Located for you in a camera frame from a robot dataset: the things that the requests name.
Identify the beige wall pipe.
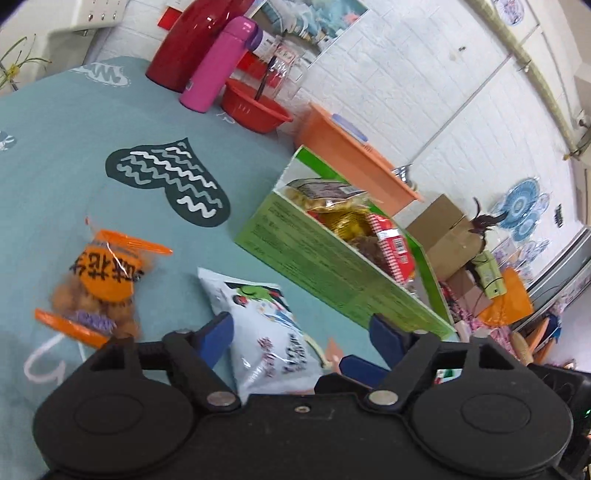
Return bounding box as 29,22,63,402
466,0,583,158

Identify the small cardboard box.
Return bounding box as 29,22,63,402
445,268,490,315

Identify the long-handled spoon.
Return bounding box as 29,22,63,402
254,55,278,101

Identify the pale blue plastic lid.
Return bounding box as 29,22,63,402
332,113,370,142

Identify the red checkered snack packet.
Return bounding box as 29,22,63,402
367,213,419,285

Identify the orange bag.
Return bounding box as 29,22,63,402
478,268,534,326

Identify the wall poster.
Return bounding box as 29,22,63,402
252,0,370,49

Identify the orange plastic chair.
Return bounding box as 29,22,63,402
531,314,562,361

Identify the group of blue wall plates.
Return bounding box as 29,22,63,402
489,178,553,278

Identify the sliding glass door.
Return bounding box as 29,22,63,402
526,231,591,315

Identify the shiny metal utensil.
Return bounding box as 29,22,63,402
392,164,417,191

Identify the woven straw item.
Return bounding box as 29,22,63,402
510,332,534,366

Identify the small green box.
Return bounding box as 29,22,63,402
473,251,507,299

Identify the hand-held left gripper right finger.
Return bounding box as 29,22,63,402
364,314,518,412

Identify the red thermos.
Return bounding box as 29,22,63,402
145,0,256,93

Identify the pink bottle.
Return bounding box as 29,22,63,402
179,16,265,113

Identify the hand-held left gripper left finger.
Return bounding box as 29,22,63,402
88,312,242,411

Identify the dark dried flower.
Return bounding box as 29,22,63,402
471,198,509,237

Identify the red plastic bowl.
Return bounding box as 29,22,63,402
221,78,294,134

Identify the orange snack packet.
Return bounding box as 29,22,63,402
34,217,174,350

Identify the clear packet of yellow snacks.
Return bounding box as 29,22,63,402
285,178,370,211

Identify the green cardboard box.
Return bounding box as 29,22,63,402
234,145,458,340

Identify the glass jar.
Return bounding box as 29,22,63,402
256,39,308,105

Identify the teal printed tablecloth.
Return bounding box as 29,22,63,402
0,55,462,480

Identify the brown snack packet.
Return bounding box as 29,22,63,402
353,234,391,274

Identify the brown cardboard box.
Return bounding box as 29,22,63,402
405,194,485,282

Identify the white snack packet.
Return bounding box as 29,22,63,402
198,267,333,402

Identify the white wall appliance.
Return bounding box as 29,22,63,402
46,0,132,40

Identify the orange plastic basin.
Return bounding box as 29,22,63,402
295,102,424,217

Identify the green plant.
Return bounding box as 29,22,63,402
0,34,51,91

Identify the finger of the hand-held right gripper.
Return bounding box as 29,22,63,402
314,354,393,396

